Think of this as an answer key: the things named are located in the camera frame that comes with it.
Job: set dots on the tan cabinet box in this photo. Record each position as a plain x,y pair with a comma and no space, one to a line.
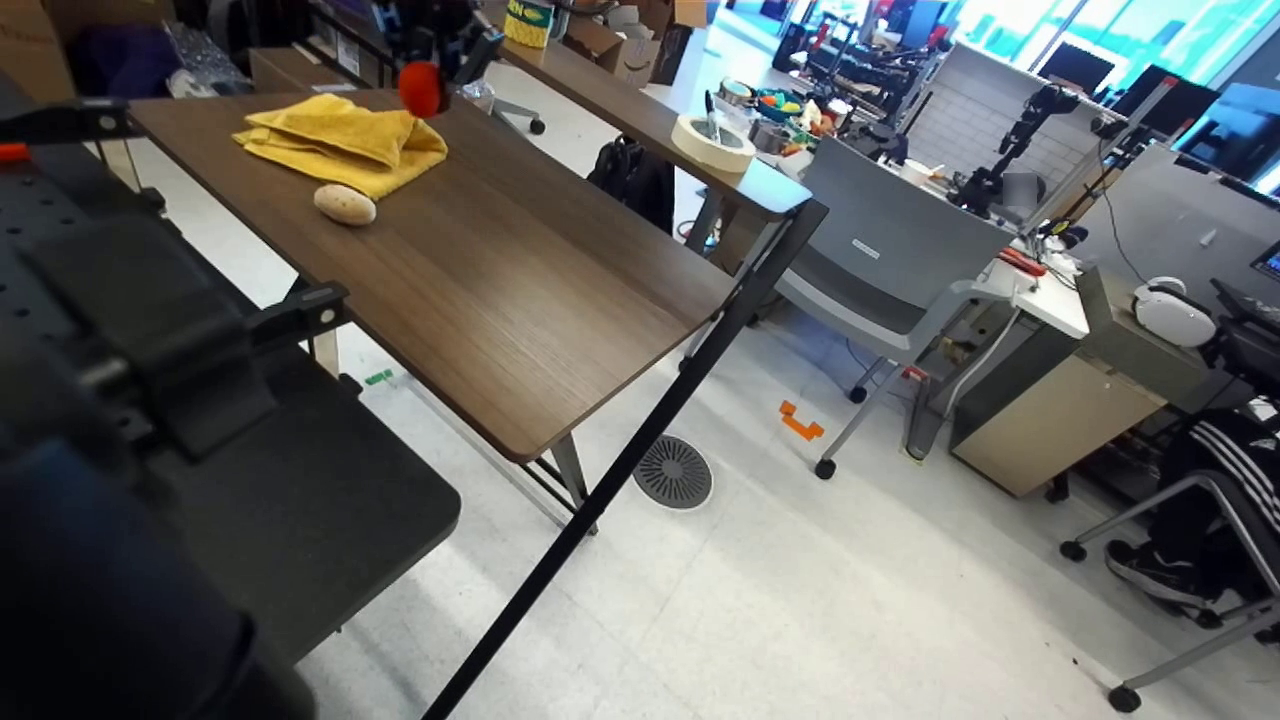
1054,402

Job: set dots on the yellow towel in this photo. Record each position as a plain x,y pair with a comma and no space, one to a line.
341,142

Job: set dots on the black tripod pole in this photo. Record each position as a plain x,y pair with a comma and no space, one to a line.
694,371

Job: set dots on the round floor drain cover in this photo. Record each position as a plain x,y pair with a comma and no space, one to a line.
672,475

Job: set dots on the white bowl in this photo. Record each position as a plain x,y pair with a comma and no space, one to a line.
714,146

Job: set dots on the black backpack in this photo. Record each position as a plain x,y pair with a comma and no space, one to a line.
637,178

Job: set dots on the beige plush potato toy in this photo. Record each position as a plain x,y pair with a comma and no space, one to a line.
347,204

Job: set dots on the orange plush tomato toy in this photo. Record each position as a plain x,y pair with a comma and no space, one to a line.
423,89

